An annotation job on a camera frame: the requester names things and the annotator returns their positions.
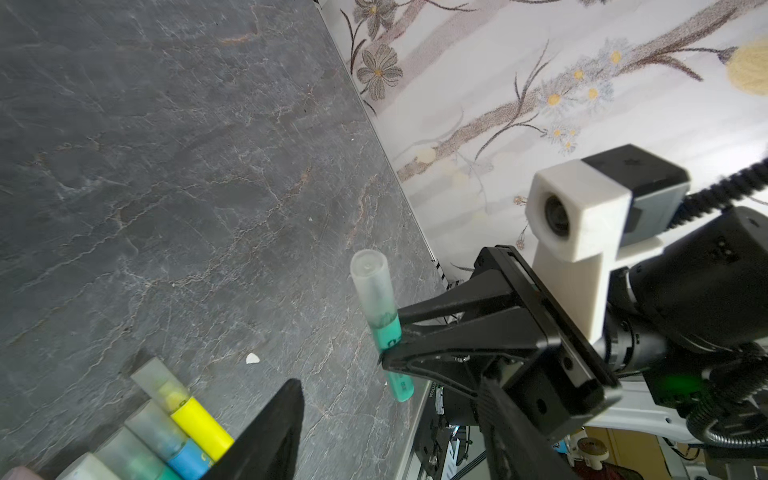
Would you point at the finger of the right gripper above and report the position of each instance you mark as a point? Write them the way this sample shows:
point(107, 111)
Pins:
point(459, 355)
point(470, 299)

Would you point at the dark green marker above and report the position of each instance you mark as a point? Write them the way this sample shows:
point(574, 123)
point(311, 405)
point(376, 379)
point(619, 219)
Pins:
point(130, 459)

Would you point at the light green marker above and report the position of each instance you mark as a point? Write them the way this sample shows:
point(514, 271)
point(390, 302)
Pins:
point(369, 270)

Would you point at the blue marker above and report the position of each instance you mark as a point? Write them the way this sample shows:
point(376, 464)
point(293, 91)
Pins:
point(154, 427)

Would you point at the black white pen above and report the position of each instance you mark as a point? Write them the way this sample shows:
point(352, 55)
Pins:
point(87, 467)

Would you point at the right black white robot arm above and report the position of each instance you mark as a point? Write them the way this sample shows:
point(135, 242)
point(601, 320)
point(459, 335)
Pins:
point(633, 274)

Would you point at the yellow marker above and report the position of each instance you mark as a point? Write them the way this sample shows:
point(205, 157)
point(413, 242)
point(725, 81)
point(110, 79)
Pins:
point(162, 386)

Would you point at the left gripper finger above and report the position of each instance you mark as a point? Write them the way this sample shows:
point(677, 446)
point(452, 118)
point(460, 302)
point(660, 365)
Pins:
point(268, 448)

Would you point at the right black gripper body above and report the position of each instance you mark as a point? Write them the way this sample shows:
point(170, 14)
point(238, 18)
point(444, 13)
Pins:
point(529, 376)

